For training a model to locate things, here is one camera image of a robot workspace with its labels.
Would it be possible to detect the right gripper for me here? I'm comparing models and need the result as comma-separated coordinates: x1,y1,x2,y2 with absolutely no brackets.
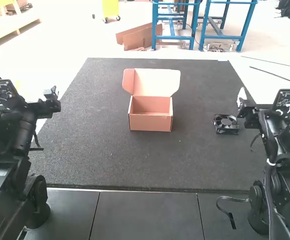
236,86,264,130

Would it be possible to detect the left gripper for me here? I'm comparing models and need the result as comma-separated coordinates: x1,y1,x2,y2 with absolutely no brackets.
24,85,62,120

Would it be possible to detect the cardboard box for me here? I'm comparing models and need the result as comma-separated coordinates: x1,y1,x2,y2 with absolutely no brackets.
121,67,182,133

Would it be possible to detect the black square fan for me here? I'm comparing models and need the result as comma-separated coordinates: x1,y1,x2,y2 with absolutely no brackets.
211,113,242,136

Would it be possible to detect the blue metal workbench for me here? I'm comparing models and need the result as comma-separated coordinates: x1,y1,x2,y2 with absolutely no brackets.
198,0,258,53
151,0,201,50

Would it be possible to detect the black mat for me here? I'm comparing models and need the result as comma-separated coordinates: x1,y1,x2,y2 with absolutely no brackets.
28,57,270,194

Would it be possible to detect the pale wooden platform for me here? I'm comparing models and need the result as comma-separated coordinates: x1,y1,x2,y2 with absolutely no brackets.
0,0,42,53

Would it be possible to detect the brown cardboard sheet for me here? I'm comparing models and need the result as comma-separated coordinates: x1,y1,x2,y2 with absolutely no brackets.
115,22,164,51

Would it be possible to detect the yellow drawer cabinet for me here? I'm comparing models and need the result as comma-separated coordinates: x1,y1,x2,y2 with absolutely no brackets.
92,0,122,24

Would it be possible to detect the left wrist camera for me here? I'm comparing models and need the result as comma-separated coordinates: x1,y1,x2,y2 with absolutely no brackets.
0,79,19,101

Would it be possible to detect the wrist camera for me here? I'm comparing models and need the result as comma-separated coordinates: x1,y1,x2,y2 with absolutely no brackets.
0,79,19,101
272,88,290,118

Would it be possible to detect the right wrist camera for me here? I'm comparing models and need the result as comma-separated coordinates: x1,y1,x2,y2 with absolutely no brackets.
272,88,290,118

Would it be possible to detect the black cable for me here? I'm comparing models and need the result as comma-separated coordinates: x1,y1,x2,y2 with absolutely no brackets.
215,195,251,231
249,132,263,152
29,131,45,152

